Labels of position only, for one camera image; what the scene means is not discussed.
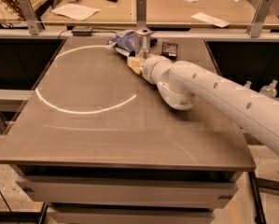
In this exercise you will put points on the metal bracket post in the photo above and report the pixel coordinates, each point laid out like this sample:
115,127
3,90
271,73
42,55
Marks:
255,28
33,23
140,13

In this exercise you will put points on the white paper sheet left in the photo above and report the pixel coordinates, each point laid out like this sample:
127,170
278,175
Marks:
75,12

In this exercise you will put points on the sanitizer bottle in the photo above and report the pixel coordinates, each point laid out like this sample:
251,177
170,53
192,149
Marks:
248,84
270,90

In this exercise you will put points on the right metal bracket post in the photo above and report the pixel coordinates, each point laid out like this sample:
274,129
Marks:
255,28

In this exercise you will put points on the left sanitizer bottle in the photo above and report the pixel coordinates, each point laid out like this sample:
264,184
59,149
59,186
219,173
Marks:
248,84

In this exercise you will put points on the right sanitizer bottle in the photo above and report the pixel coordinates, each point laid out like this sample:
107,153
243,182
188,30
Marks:
270,90

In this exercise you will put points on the left metal bracket post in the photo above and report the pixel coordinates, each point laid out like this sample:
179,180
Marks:
33,23

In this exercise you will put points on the white paper strip right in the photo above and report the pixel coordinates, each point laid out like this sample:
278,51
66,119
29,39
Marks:
210,20

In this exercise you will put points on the black power adapter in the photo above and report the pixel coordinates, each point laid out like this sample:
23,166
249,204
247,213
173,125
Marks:
82,31

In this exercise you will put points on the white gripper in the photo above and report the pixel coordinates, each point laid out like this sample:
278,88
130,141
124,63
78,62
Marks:
146,66

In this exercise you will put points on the blue chip bag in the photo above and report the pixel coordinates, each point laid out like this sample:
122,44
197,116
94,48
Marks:
124,42

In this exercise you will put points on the silver blue redbull can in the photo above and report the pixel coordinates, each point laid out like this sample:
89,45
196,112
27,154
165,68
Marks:
142,42

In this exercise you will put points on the middle metal bracket post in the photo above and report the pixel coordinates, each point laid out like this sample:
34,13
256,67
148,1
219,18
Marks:
140,13

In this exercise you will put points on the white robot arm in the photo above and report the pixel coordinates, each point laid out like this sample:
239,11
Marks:
180,82

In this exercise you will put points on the small black snack packet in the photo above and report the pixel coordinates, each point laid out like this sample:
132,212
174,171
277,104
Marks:
169,50

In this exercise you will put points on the white drawer cabinet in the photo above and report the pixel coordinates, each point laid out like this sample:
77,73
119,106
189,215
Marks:
127,200

